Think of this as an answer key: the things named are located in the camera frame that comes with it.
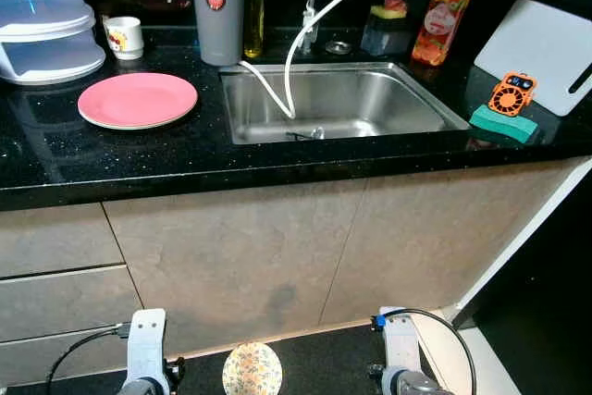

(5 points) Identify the pink plate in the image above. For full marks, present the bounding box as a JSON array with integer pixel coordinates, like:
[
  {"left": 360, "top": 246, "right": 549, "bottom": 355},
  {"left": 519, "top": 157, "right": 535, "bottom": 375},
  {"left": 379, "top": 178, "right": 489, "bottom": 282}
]
[{"left": 77, "top": 72, "right": 199, "bottom": 131}]

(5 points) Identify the white cutting board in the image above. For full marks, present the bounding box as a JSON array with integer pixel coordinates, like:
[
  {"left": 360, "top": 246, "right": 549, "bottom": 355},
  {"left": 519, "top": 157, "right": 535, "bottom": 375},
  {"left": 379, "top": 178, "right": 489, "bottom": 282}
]
[{"left": 474, "top": 0, "right": 592, "bottom": 118}]

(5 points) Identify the green sponge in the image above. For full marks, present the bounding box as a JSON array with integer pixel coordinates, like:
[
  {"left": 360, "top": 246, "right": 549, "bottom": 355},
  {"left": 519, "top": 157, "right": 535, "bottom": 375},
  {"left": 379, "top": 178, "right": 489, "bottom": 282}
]
[{"left": 468, "top": 104, "right": 540, "bottom": 144}]

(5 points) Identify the dark sponge caddy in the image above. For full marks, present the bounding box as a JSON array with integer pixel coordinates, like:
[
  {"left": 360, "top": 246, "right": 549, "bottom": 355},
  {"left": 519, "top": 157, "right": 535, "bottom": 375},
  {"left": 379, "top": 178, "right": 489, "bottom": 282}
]
[{"left": 361, "top": 11, "right": 410, "bottom": 56}]

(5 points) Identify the chrome gooseneck faucet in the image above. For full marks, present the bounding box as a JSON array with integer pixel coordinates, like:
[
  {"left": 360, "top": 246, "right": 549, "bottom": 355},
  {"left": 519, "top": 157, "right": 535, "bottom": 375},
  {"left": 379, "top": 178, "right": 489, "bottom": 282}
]
[{"left": 301, "top": 0, "right": 389, "bottom": 56}]

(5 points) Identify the white printed cup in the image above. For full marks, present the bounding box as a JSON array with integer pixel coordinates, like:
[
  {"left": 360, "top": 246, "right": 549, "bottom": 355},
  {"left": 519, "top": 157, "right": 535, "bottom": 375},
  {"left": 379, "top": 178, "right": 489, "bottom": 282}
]
[{"left": 102, "top": 16, "right": 145, "bottom": 61}]

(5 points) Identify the small orange fan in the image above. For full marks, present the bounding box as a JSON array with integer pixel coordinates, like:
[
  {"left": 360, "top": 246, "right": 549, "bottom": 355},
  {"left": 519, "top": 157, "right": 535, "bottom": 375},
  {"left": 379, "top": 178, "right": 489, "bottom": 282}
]
[{"left": 487, "top": 71, "right": 537, "bottom": 117}]

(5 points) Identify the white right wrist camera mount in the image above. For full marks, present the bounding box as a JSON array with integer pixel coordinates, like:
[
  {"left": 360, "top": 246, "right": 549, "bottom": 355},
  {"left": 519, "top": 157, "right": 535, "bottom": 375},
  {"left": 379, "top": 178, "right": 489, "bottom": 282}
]
[{"left": 375, "top": 307, "right": 425, "bottom": 395}]

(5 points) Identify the grey water filter jug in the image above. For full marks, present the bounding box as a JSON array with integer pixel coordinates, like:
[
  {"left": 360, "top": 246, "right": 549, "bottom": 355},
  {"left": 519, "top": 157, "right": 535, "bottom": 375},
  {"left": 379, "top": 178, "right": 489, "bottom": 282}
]
[{"left": 189, "top": 0, "right": 249, "bottom": 68}]

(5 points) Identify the peach soap pump bottle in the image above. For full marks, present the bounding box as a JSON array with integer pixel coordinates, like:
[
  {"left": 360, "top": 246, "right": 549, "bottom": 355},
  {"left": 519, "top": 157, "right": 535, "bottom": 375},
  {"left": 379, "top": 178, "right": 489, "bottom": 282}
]
[{"left": 411, "top": 0, "right": 475, "bottom": 68}]

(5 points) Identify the yellow sponge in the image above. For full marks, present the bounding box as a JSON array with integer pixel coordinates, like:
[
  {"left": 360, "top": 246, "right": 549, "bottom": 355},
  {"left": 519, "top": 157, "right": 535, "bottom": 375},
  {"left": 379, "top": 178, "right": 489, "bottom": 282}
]
[{"left": 370, "top": 5, "right": 408, "bottom": 21}]

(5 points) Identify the yellow oil glass bottle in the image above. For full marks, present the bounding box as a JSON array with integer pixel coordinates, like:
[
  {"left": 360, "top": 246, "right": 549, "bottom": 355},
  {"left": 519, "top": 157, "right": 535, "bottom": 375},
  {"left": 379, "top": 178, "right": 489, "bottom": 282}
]
[{"left": 242, "top": 0, "right": 267, "bottom": 60}]

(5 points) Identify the stainless steel sink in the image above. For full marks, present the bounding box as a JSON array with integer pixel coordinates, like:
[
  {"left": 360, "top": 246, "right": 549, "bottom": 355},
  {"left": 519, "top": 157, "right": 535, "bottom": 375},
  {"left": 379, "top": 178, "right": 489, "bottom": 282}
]
[{"left": 219, "top": 62, "right": 471, "bottom": 146}]

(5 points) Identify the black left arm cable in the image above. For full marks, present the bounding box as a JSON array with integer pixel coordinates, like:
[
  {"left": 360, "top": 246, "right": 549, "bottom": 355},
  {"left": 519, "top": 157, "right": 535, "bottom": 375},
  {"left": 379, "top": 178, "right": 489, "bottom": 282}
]
[{"left": 44, "top": 324, "right": 130, "bottom": 395}]

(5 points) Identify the beige cabinet front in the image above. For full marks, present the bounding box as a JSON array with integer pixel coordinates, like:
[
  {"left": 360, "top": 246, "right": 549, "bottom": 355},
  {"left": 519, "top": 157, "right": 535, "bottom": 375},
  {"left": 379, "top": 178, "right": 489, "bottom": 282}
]
[{"left": 0, "top": 156, "right": 592, "bottom": 387}]

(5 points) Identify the floral print plate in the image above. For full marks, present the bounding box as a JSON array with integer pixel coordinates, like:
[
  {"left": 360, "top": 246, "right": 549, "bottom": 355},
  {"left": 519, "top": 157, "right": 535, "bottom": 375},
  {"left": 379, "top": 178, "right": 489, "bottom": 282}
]
[{"left": 222, "top": 341, "right": 284, "bottom": 395}]

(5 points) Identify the white flexible hose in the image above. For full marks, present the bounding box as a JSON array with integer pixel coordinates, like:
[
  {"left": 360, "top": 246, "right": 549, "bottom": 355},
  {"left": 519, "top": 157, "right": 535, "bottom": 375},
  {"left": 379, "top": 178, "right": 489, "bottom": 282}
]
[{"left": 239, "top": 0, "right": 393, "bottom": 121}]

